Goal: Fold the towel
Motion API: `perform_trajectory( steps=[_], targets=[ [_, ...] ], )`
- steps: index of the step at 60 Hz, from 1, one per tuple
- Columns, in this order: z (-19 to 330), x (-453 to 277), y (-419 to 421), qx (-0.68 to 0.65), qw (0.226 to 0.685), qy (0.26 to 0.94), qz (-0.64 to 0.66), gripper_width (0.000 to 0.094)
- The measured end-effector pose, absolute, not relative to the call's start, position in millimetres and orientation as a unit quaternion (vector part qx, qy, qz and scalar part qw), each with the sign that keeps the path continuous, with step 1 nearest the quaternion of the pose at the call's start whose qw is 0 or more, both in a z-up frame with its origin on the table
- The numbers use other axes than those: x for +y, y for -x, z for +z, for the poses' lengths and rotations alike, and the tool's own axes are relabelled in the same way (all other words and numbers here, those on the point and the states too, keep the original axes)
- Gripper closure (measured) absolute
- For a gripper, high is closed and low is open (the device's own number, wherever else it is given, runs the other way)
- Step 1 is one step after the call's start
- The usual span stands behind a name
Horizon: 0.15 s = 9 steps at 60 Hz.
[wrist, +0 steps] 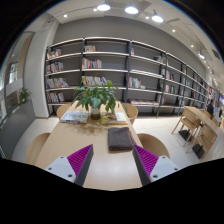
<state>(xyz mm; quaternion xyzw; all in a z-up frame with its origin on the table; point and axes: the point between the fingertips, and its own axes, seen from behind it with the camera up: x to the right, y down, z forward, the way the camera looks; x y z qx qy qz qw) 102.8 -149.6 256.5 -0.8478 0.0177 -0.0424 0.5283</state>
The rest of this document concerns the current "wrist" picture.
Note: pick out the grey bookshelf unit with books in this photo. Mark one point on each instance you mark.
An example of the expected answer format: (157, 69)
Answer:
(106, 46)

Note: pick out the brown cover book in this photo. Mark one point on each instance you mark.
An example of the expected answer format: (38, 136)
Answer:
(116, 117)

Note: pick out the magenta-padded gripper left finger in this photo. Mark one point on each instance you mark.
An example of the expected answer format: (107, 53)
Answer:
(61, 166)

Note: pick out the group of ceiling lights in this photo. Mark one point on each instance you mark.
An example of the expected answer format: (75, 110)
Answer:
(131, 10)

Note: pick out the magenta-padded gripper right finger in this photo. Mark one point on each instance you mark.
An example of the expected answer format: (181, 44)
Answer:
(161, 166)

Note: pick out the light wooden side table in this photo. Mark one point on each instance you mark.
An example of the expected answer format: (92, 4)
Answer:
(200, 113)

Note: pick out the white cover book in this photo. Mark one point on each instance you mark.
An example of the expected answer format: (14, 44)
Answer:
(74, 116)

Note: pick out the small green background plant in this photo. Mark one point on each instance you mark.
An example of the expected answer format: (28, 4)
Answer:
(24, 95)

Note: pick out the zigzag striped brown towel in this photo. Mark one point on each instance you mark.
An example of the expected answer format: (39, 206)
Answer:
(120, 138)

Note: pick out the slatted light wooden chair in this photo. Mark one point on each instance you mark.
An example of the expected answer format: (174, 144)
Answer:
(206, 136)
(188, 121)

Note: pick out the green potted plant white pot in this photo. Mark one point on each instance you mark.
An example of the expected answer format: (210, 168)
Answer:
(96, 95)

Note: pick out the person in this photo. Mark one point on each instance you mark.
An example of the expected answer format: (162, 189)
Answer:
(210, 108)

